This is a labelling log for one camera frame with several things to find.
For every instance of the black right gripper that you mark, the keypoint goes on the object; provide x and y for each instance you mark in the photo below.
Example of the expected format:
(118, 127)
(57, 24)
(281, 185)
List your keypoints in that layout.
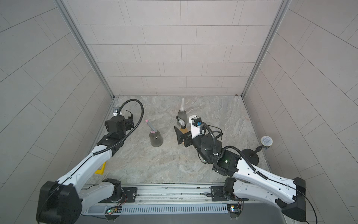
(183, 136)

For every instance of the aluminium corner frame post left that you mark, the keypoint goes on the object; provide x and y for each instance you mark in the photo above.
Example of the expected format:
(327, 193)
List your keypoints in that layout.
(84, 47)

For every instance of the aluminium corner frame post right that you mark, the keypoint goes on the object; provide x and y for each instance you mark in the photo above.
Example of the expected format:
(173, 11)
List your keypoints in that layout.
(273, 30)

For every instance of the orange translucent spray bottle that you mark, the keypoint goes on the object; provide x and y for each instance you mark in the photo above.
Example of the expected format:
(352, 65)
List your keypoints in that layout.
(184, 131)

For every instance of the black spray nozzle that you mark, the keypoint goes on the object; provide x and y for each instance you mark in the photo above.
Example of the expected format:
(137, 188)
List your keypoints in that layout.
(182, 121)

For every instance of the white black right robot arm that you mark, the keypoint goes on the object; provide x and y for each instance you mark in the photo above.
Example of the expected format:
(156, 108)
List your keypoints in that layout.
(244, 180)

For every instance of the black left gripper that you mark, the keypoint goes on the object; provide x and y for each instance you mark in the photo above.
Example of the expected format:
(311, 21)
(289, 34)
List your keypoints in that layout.
(127, 123)

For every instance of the clear grey spray bottle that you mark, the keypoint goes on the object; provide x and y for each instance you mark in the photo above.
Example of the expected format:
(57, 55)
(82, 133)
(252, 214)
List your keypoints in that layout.
(183, 115)

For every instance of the yellow triangular spray nozzle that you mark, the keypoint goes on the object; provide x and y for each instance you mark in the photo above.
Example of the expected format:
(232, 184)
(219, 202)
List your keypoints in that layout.
(100, 170)

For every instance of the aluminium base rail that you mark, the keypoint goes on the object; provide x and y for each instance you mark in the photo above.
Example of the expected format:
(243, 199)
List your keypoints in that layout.
(162, 199)

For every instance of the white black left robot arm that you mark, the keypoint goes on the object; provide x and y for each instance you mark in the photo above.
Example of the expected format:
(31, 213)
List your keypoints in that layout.
(63, 201)

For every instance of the pink spray nozzle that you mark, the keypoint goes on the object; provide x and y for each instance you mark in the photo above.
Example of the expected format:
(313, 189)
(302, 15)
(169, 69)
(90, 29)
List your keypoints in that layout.
(153, 129)

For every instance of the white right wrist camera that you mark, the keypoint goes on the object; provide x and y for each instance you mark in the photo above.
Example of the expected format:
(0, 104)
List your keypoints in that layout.
(195, 124)

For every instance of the aluminium corner frame post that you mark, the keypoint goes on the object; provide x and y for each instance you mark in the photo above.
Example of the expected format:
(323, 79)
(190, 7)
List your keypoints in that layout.
(84, 47)
(273, 30)

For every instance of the dark grey spray bottle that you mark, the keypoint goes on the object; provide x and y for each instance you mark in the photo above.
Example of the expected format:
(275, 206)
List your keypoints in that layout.
(156, 138)

